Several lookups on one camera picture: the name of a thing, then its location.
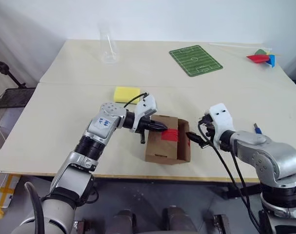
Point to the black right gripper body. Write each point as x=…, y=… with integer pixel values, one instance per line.
x=207, y=129

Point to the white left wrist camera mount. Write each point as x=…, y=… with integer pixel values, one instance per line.
x=145, y=107

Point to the black tripod stand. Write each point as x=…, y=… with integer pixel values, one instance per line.
x=13, y=97

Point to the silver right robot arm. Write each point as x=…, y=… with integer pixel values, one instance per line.
x=279, y=156

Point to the yellow floor tape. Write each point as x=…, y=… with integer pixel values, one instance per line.
x=1, y=192

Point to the blue utility cutter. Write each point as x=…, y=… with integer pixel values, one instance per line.
x=258, y=128

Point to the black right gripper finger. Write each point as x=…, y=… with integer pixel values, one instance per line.
x=194, y=135
x=202, y=144

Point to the red tape strip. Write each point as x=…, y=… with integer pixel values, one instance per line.
x=169, y=135

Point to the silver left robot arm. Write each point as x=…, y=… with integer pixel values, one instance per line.
x=101, y=125

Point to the brown cardboard box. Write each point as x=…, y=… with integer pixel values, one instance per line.
x=162, y=148

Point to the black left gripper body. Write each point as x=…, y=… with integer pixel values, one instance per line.
x=144, y=125

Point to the green soccer field mat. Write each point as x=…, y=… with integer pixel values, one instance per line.
x=195, y=60

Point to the colourful paper pinwheel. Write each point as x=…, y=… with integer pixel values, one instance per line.
x=261, y=58

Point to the yellow sponge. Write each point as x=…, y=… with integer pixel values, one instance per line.
x=126, y=94

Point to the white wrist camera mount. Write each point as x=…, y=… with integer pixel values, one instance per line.
x=145, y=107
x=222, y=118

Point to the clear plastic cup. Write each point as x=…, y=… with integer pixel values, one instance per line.
x=109, y=46

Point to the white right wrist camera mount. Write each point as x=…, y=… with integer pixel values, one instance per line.
x=222, y=118

